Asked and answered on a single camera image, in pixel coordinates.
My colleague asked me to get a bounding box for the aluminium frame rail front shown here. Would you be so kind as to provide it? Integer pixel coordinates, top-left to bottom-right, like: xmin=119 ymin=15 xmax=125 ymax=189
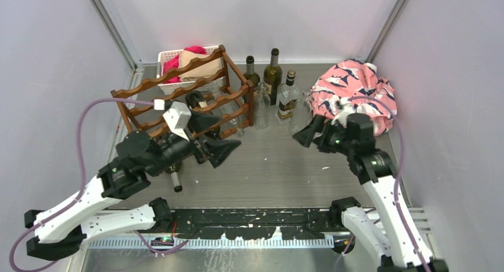
xmin=74 ymin=209 xmax=432 ymax=250

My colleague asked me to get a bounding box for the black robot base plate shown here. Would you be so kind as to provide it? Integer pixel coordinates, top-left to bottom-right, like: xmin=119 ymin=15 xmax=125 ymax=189
xmin=135 ymin=207 xmax=369 ymax=242

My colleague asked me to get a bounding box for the dark bottle white label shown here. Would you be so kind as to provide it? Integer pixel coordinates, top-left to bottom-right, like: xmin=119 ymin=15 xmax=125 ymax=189
xmin=184 ymin=90 xmax=221 ymax=140

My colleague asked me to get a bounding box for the aluminium corner post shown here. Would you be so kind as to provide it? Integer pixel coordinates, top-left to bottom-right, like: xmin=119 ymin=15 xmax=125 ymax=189
xmin=366 ymin=0 xmax=409 ymax=63
xmin=89 ymin=0 xmax=141 ymax=70

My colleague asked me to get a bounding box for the dark green bottle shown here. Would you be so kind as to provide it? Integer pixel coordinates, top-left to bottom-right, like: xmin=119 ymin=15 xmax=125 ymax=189
xmin=263 ymin=48 xmax=283 ymax=106
xmin=242 ymin=55 xmax=260 ymax=104

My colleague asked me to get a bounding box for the white plastic basket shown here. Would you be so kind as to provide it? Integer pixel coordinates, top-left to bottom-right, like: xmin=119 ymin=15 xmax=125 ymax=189
xmin=156 ymin=46 xmax=225 ymax=97

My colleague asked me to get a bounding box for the dark green bottle far left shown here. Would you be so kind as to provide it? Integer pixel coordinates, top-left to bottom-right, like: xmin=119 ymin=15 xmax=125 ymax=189
xmin=242 ymin=55 xmax=260 ymax=104

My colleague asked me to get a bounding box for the dark green bottle far back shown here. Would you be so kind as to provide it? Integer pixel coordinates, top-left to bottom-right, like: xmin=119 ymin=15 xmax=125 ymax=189
xmin=263 ymin=48 xmax=283 ymax=106

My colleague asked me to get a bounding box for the clear bottle with dark cap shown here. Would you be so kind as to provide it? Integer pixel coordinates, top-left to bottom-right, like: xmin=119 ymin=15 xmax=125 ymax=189
xmin=275 ymin=70 xmax=300 ymax=124

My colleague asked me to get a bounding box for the small clear glass bottle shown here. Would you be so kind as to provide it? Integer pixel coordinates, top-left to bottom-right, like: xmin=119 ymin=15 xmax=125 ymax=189
xmin=254 ymin=82 xmax=270 ymax=129

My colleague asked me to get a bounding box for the pink shark print cloth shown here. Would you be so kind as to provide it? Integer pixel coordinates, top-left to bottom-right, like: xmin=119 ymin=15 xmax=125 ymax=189
xmin=307 ymin=59 xmax=397 ymax=136

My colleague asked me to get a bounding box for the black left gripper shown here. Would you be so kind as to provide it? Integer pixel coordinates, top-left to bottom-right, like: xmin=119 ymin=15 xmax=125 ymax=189
xmin=149 ymin=109 xmax=243 ymax=176

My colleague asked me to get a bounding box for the wooden wine rack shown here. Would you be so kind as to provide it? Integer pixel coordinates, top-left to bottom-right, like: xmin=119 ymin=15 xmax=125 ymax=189
xmin=111 ymin=45 xmax=254 ymax=138

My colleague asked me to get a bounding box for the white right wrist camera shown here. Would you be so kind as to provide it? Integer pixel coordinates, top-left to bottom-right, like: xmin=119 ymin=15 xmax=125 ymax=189
xmin=330 ymin=103 xmax=355 ymax=128

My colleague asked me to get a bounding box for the aluminium corner post left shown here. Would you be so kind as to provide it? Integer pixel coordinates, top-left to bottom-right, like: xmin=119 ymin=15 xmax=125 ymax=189
xmin=89 ymin=0 xmax=141 ymax=70

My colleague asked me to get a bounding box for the red cloth in basket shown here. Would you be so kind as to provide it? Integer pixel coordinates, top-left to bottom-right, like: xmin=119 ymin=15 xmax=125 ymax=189
xmin=163 ymin=46 xmax=206 ymax=84

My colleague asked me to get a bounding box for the dark bottle brown label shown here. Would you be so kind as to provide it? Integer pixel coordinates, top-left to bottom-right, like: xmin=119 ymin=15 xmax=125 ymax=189
xmin=165 ymin=162 xmax=183 ymax=193

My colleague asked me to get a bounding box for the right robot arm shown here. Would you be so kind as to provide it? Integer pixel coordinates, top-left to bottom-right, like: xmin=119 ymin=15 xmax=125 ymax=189
xmin=293 ymin=113 xmax=449 ymax=271

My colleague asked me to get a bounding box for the aluminium corner post right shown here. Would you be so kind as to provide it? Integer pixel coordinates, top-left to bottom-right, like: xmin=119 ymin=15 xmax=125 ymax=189
xmin=366 ymin=0 xmax=409 ymax=63

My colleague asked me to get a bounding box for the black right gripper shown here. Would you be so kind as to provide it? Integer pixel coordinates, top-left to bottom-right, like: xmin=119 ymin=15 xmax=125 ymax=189
xmin=292 ymin=113 xmax=355 ymax=157

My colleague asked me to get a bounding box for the beige folded cloth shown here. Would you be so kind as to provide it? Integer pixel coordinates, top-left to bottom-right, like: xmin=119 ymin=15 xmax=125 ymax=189
xmin=177 ymin=49 xmax=223 ymax=82

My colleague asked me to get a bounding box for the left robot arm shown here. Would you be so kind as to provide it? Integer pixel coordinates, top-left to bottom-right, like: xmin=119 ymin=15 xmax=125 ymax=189
xmin=24 ymin=108 xmax=241 ymax=261

